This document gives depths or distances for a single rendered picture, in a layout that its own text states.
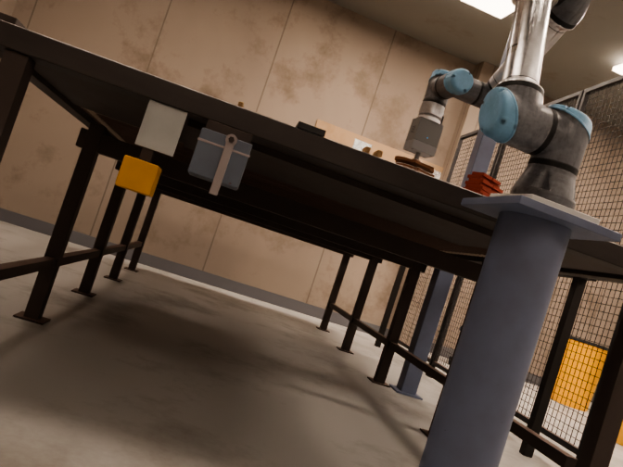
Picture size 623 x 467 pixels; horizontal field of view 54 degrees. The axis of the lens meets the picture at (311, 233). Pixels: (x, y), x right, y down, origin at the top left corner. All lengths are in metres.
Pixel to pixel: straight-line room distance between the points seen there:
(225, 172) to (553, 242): 0.81
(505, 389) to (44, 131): 5.83
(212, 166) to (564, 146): 0.85
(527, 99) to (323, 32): 5.67
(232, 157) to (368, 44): 5.68
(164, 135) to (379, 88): 5.62
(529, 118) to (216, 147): 0.76
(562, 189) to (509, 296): 0.28
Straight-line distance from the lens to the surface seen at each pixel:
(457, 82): 1.88
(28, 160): 6.73
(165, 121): 1.62
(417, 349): 3.82
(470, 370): 1.46
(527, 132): 1.49
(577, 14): 1.80
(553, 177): 1.51
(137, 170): 1.58
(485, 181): 2.85
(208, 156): 1.58
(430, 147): 1.96
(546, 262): 1.48
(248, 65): 6.81
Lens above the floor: 0.60
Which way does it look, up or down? 2 degrees up
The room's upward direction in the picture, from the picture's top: 18 degrees clockwise
